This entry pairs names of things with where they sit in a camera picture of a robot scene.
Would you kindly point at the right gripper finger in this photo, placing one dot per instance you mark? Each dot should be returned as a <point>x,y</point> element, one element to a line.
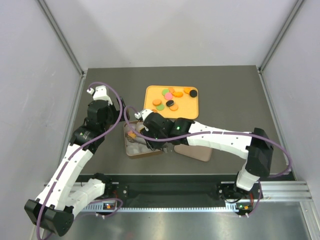
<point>153,145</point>
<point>168,148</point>

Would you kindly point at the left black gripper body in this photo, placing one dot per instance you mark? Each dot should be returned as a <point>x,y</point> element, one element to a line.
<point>113,113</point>

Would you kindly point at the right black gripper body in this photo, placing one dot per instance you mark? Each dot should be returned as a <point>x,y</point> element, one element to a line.
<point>147,132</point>

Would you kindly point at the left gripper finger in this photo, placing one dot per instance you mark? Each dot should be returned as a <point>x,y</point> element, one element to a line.
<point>125,111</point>
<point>120,112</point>

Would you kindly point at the metal tongs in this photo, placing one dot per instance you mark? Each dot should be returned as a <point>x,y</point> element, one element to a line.
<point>139,140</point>

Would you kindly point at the orange swirl cookie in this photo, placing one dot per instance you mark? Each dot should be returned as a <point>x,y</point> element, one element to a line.
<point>132,135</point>

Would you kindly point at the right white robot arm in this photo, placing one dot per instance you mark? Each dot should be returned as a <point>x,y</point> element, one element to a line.
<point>254,147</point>

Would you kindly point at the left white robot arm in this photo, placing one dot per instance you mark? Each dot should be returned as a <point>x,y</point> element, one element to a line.
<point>56,207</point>

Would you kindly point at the white paper cupcake liner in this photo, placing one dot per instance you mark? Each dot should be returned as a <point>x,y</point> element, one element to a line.
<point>139,126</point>
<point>131,144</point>
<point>144,149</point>
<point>128,128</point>
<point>132,151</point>

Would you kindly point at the gold cookie tin box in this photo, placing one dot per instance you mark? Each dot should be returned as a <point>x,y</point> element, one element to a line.
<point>152,153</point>

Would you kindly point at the green sandwich cookie bottom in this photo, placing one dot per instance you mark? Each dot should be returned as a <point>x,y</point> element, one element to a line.
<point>160,107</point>

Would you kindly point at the green sandwich cookie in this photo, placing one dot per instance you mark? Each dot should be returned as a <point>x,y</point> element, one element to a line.
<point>165,91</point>
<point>160,107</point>

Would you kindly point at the orange round biscuit left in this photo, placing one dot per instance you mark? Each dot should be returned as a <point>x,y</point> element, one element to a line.
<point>157,102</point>

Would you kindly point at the orange biscuit under black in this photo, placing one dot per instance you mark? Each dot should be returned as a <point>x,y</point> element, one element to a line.
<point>174,107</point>

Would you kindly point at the orange yellow tray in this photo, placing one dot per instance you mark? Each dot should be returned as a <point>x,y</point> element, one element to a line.
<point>188,107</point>

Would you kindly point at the pink sandwich cookie top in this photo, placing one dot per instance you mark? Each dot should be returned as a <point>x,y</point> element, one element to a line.
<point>168,96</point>

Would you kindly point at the green sandwich cookie top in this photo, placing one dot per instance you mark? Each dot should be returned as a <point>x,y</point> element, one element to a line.
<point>165,91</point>

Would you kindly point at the gold tin lid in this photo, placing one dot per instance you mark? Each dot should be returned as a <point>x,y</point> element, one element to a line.
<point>200,153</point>

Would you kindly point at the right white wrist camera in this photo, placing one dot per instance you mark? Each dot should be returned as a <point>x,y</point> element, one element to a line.
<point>143,114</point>

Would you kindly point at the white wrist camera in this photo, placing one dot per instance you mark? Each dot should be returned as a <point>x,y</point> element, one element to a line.
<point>100,93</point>
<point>143,114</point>

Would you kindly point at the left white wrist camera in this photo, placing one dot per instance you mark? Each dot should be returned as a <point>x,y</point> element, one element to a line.
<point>100,93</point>

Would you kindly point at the aluminium frame rail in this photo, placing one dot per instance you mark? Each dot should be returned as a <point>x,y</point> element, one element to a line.
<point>60,35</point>

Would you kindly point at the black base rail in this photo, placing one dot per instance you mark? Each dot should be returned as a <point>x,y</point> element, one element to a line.
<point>170,190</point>

